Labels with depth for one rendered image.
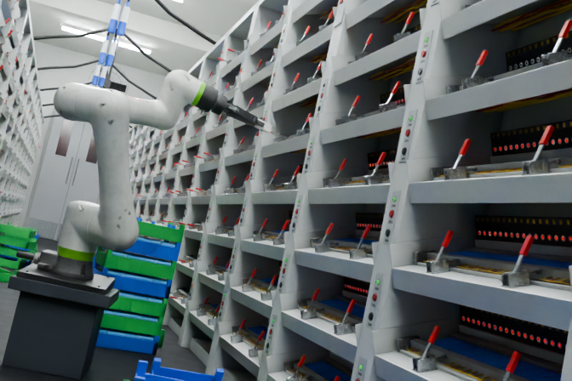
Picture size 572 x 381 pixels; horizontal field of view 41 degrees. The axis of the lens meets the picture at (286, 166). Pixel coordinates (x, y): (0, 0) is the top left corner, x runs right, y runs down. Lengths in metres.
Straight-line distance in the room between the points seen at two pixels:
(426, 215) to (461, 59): 0.37
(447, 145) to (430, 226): 0.19
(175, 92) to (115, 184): 0.49
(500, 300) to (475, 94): 0.44
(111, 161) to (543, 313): 1.54
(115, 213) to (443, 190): 1.22
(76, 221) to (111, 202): 0.18
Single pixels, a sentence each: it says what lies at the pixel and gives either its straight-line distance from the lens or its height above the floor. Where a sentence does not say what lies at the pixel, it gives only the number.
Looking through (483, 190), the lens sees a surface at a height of 0.72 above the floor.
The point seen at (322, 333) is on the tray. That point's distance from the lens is 2.00.
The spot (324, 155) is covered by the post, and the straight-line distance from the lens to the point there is 2.37.
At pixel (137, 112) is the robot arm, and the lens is 2.68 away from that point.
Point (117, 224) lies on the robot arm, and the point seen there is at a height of 0.50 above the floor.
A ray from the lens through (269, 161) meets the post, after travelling 3.04.
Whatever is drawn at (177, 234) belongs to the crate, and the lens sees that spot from 3.29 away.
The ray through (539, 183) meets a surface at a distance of 1.29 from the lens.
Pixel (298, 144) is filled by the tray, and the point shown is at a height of 0.90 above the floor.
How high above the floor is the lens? 0.52
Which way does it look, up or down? 7 degrees up
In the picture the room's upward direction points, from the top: 12 degrees clockwise
